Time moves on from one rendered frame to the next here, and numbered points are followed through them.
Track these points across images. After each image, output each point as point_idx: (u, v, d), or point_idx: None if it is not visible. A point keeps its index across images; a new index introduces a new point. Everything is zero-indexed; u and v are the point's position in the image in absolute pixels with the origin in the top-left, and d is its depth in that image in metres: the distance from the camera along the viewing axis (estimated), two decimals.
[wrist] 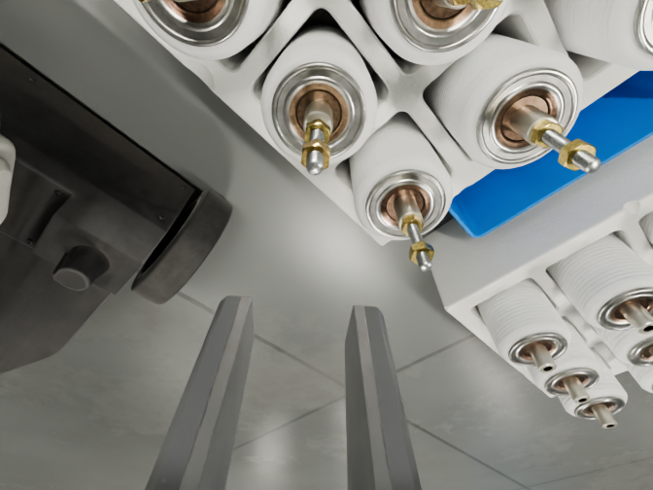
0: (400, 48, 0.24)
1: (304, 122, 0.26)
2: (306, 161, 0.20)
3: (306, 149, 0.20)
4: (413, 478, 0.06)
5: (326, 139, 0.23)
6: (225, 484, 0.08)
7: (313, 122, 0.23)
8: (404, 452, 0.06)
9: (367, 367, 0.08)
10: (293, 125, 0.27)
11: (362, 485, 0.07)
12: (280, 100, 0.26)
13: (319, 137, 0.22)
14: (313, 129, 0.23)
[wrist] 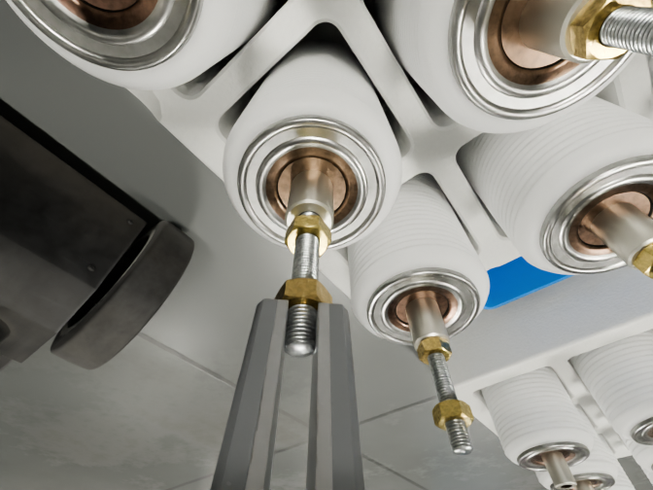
0: (452, 105, 0.15)
1: (288, 202, 0.16)
2: None
3: (292, 298, 0.10)
4: (356, 475, 0.06)
5: (320, 251, 0.14)
6: (269, 486, 0.08)
7: (307, 222, 0.13)
8: (350, 449, 0.06)
9: (324, 364, 0.08)
10: (269, 193, 0.17)
11: (311, 483, 0.07)
12: (257, 154, 0.16)
13: (314, 260, 0.12)
14: (304, 232, 0.13)
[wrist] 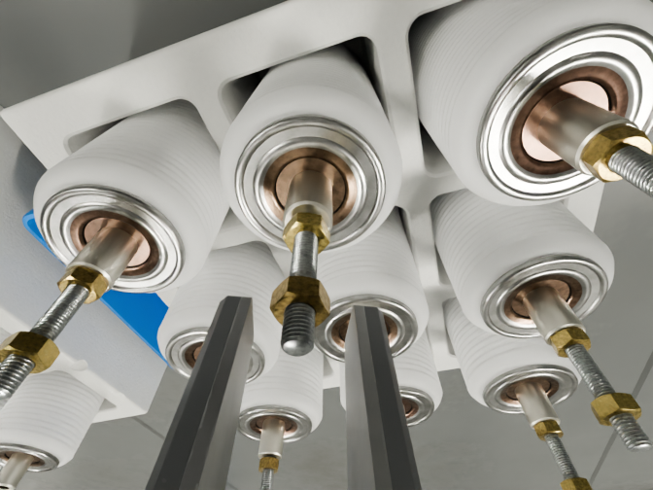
0: (336, 290, 0.22)
1: (321, 189, 0.15)
2: (311, 303, 0.10)
3: (323, 318, 0.11)
4: (413, 478, 0.06)
5: (290, 243, 0.14)
6: (225, 484, 0.08)
7: (322, 247, 0.14)
8: (404, 452, 0.06)
9: (367, 367, 0.08)
10: (323, 152, 0.15)
11: (362, 485, 0.07)
12: (367, 163, 0.16)
13: (306, 275, 0.13)
14: (317, 245, 0.14)
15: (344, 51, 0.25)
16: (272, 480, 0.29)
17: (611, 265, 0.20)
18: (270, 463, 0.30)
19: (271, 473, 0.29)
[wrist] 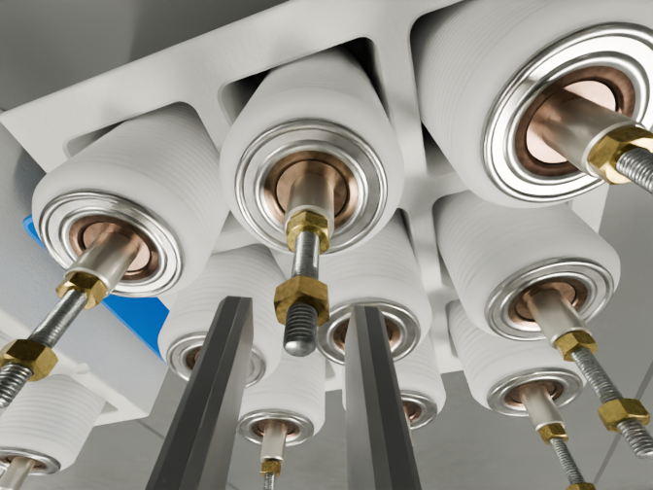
0: (338, 293, 0.22)
1: (322, 192, 0.15)
2: (317, 306, 0.10)
3: (322, 323, 0.11)
4: (413, 478, 0.06)
5: (291, 239, 0.14)
6: (225, 484, 0.08)
7: (319, 251, 0.14)
8: (404, 452, 0.06)
9: (367, 367, 0.08)
10: (324, 155, 0.15)
11: (362, 485, 0.07)
12: (369, 166, 0.16)
13: (304, 275, 0.13)
14: None
15: (345, 52, 0.25)
16: (274, 485, 0.29)
17: (617, 267, 0.20)
18: (272, 467, 0.29)
19: (273, 477, 0.29)
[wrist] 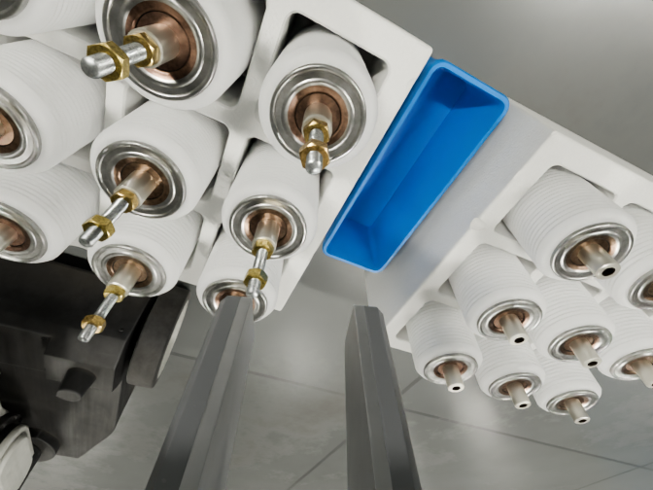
0: (148, 219, 0.33)
1: (114, 282, 0.35)
2: None
3: (82, 327, 0.30)
4: (413, 478, 0.06)
5: (117, 295, 0.33)
6: (225, 484, 0.08)
7: (105, 292, 0.33)
8: (404, 452, 0.06)
9: (367, 367, 0.08)
10: None
11: (362, 485, 0.07)
12: (97, 265, 0.36)
13: (100, 305, 0.32)
14: (107, 296, 0.33)
15: None
16: (309, 136, 0.22)
17: None
18: (305, 141, 0.24)
19: (310, 136, 0.23)
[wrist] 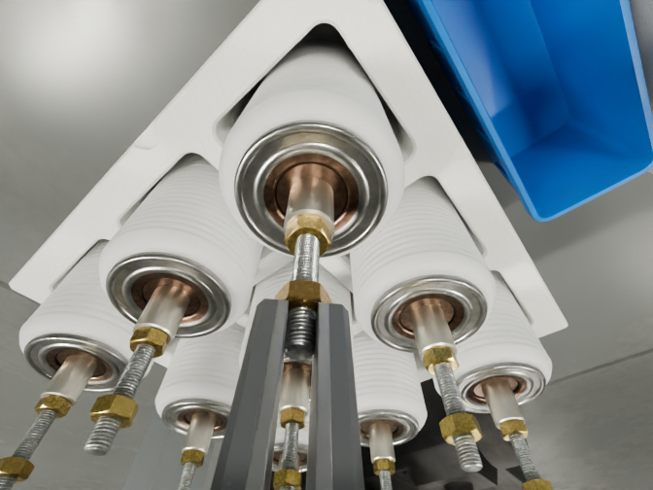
0: None
1: (377, 450, 0.32)
2: None
3: None
4: (356, 475, 0.06)
5: (385, 470, 0.29)
6: (269, 486, 0.08)
7: (376, 472, 0.30)
8: (350, 449, 0.06)
9: (324, 364, 0.08)
10: None
11: (311, 483, 0.07)
12: None
13: None
14: None
15: None
16: (316, 250, 0.13)
17: None
18: (300, 221, 0.13)
19: (311, 241, 0.13)
